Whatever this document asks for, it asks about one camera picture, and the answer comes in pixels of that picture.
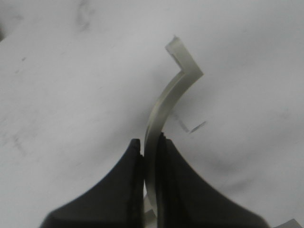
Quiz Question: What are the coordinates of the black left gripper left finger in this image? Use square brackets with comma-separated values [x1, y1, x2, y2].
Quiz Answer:
[41, 139, 144, 228]

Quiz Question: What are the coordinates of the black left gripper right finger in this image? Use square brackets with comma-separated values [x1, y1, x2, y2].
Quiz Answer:
[155, 134, 269, 228]

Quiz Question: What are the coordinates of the white half clamp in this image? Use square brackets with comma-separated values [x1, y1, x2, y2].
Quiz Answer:
[144, 36, 203, 215]

